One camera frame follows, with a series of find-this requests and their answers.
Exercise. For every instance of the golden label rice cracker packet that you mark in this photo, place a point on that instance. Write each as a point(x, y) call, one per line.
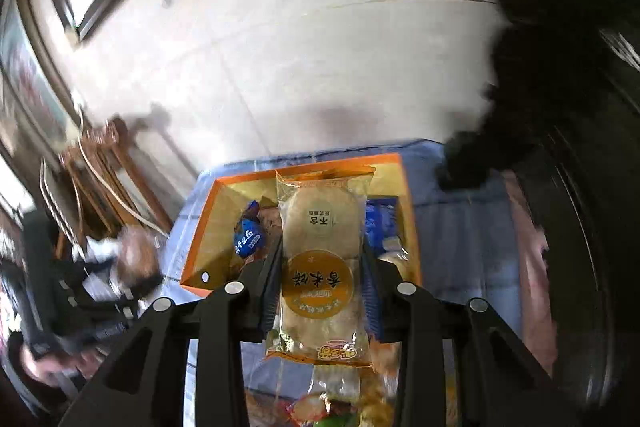
point(320, 257)

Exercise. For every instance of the brown carved wooden chair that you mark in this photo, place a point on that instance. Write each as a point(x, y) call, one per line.
point(120, 177)

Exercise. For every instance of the blue barcode snack packet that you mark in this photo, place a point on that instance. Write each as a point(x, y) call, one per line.
point(382, 222)

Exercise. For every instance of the large yellow pastry packet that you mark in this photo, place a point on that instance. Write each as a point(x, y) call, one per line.
point(377, 402)

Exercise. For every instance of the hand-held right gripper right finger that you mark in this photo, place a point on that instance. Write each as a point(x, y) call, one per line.
point(372, 294)

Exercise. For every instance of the orange label rice cracker packet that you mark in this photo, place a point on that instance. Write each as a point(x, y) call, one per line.
point(335, 382)

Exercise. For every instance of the green snack packet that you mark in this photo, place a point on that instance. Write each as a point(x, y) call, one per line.
point(337, 421)

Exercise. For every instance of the blue fish snack packet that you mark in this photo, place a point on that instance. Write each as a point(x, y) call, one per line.
point(248, 237)

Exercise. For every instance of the colourful framed picture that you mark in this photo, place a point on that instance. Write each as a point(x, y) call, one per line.
point(27, 77)

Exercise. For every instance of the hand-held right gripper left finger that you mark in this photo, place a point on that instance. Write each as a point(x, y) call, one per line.
point(271, 292)

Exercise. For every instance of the blue checked tablecloth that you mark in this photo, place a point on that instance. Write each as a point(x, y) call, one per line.
point(450, 257)

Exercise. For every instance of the orange cardboard box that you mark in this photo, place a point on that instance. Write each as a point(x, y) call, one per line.
point(215, 232)

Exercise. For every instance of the pink striped cloth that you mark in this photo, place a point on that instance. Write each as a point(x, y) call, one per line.
point(530, 267)

